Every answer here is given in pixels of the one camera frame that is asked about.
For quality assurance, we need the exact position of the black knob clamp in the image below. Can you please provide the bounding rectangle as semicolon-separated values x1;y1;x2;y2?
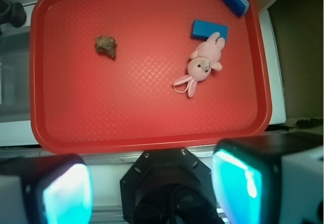
0;0;27;28

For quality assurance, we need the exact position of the red plastic tray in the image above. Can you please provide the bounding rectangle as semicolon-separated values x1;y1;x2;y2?
30;0;272;154

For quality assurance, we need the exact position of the blue rectangular block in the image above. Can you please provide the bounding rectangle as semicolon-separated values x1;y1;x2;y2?
190;19;228;41

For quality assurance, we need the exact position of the brown rock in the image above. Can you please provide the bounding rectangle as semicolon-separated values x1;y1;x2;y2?
95;36;117;59

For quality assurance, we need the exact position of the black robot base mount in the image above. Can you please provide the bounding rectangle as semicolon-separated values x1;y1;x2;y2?
120;148;224;223

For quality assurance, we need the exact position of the pink plush bunny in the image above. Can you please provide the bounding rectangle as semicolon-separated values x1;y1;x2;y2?
172;32;225;98

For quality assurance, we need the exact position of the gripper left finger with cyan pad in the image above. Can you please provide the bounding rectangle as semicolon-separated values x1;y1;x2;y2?
1;154;93;223

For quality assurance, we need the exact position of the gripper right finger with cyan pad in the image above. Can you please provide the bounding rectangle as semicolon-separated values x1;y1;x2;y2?
211;132;323;223

